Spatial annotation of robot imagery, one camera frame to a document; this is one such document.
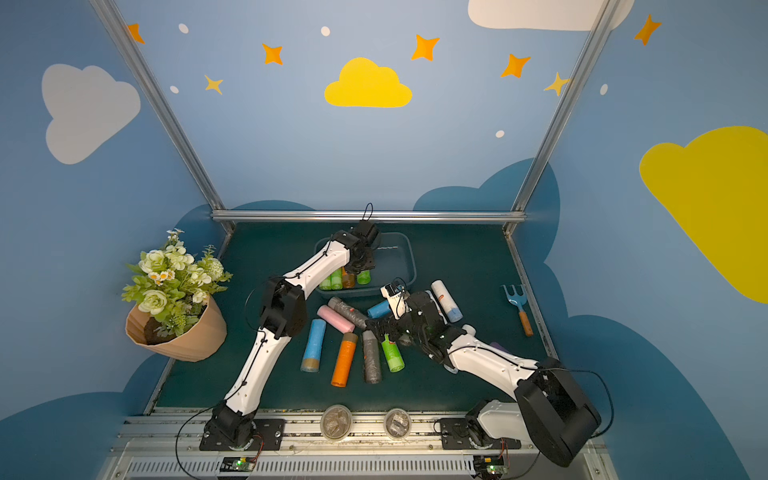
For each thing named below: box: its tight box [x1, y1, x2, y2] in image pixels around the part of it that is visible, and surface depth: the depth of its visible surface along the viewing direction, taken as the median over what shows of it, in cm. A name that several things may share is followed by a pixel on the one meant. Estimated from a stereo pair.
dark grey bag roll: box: [328, 296, 369, 330], surface depth 95 cm
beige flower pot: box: [125, 294, 227, 362], surface depth 76 cm
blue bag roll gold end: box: [300, 318, 327, 373], surface depth 88 cm
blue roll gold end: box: [367, 300, 391, 319], surface depth 97 cm
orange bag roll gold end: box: [342, 266, 355, 289], surface depth 103 cm
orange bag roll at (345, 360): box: [331, 332, 358, 388], surface depth 87 cm
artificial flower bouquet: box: [122, 228, 233, 336], surface depth 73 cm
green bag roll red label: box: [357, 270, 371, 285], surface depth 103 cm
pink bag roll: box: [316, 304, 356, 334], surface depth 94 cm
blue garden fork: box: [500, 284, 534, 337], surface depth 100 cm
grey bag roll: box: [362, 330, 382, 384], surface depth 87 cm
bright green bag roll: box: [381, 333, 405, 373], surface depth 87 cm
